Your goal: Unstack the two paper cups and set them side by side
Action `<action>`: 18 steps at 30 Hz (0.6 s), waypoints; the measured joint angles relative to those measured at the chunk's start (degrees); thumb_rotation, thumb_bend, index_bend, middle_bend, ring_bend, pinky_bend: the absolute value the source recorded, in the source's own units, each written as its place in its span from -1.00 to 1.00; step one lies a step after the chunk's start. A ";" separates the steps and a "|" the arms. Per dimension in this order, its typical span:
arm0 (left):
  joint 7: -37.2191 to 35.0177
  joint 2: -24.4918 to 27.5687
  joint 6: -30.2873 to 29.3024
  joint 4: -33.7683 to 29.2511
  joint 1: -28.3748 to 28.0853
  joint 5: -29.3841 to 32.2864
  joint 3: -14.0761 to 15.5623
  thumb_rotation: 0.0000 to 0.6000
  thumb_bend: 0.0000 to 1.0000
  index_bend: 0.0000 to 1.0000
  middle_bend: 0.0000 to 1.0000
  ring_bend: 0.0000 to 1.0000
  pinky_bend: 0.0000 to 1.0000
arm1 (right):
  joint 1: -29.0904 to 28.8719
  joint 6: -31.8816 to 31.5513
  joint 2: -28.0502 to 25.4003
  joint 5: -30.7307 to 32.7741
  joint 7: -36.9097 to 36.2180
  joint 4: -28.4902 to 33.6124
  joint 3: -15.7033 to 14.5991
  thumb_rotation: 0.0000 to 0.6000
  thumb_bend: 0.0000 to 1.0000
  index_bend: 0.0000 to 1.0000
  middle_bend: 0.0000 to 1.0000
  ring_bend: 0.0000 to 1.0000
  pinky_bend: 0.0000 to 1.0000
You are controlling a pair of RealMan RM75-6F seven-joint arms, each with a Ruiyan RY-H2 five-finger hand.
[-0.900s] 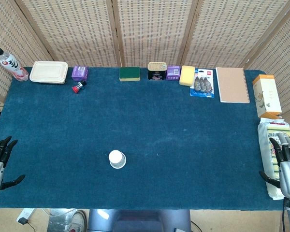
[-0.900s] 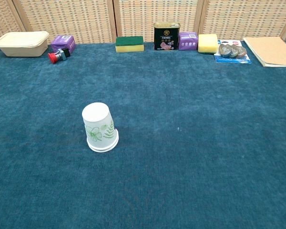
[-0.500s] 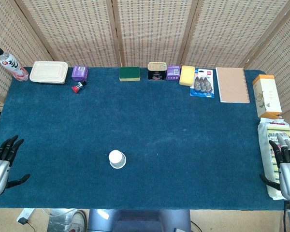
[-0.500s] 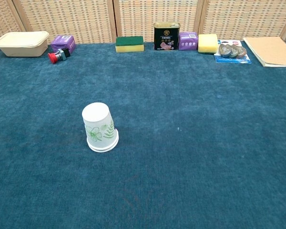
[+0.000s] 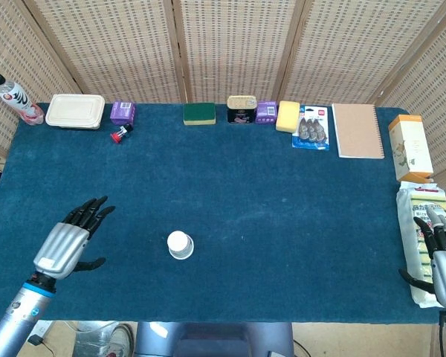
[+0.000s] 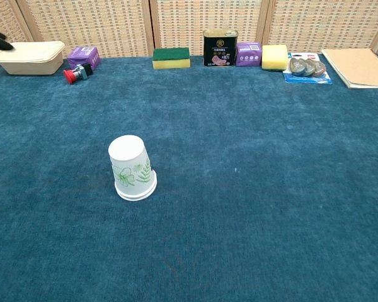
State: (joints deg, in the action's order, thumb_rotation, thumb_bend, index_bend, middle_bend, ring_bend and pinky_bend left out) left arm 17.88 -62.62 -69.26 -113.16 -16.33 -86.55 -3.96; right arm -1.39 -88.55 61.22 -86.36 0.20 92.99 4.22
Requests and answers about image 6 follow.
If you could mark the black luncheon meat can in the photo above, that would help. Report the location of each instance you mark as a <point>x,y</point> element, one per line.
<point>220,47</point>

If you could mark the green yellow scrub sponge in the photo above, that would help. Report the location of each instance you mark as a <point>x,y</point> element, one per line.
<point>171,58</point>

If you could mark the purple tissue pack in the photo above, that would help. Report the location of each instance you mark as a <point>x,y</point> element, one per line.
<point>248,54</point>
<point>86,56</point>

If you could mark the blister pack of heart tins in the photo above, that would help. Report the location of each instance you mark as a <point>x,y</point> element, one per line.
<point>307,70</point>

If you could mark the tan spiral notebook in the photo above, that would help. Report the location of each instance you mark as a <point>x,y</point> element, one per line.
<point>357,66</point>

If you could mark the beige lidded food container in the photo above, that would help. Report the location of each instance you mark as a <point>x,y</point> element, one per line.
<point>30,59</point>

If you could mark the blue carpet table cloth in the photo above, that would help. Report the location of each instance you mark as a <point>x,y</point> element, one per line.
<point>239,188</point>

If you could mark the red emergency stop button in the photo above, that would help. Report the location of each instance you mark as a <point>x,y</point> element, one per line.
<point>76,74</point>

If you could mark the woven folding screen panel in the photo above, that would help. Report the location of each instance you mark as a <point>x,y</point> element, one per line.
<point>88,25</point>
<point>208,15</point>
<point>327,22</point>
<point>1,19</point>

